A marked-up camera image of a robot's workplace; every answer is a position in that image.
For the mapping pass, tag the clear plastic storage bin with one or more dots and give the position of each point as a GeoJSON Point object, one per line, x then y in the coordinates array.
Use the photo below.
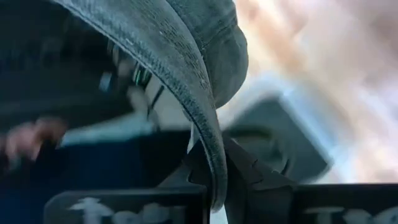
{"type": "Point", "coordinates": [311, 118]}

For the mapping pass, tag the person's hand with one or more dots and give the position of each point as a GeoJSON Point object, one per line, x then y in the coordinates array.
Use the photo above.
{"type": "Point", "coordinates": [28, 140]}

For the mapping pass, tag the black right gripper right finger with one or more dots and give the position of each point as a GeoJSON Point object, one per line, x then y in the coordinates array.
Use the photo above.
{"type": "Point", "coordinates": [255, 193]}

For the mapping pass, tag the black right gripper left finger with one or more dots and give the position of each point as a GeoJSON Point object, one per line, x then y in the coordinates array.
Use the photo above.
{"type": "Point", "coordinates": [194, 174]}

